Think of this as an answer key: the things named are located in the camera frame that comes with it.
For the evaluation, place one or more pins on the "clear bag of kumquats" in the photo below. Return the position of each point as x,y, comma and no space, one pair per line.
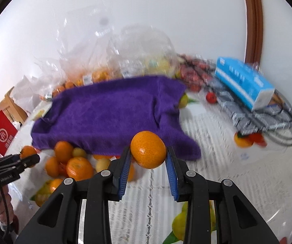
83,38

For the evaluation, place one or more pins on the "purple towel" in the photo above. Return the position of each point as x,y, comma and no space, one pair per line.
103,118

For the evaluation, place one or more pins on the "person's left hand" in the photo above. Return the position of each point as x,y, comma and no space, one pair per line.
3,216

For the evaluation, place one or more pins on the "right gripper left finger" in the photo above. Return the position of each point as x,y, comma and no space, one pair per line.
120,169

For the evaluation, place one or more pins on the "brown wooden door frame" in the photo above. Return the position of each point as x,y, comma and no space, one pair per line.
254,20

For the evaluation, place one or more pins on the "clear bag of yellow fruit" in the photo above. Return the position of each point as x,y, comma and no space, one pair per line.
140,50

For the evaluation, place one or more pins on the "small yellow-green fruit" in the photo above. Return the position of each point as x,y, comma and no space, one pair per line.
79,153

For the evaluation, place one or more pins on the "pack of red tomatoes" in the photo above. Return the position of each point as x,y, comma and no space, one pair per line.
193,71

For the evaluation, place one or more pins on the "red cherry tomato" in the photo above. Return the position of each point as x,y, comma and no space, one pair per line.
211,98

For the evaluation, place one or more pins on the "round orange mandarin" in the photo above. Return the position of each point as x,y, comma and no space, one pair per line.
148,150

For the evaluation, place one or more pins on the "large orange mandarin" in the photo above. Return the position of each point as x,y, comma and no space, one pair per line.
79,169

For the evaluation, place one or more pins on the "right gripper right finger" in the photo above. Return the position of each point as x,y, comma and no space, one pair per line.
175,172

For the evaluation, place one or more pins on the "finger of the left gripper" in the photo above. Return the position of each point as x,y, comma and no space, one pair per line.
13,163

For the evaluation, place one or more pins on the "grey checkered cloth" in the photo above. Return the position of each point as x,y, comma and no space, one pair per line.
268,119

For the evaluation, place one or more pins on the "orange mandarin in pile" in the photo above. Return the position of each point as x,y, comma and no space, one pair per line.
63,151

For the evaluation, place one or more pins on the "blue tissue pack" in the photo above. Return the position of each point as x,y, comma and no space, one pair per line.
247,84

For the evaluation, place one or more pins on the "red paper bag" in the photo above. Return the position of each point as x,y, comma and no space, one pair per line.
7,133

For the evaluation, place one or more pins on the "clear bag of mandarins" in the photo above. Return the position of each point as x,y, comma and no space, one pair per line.
53,80

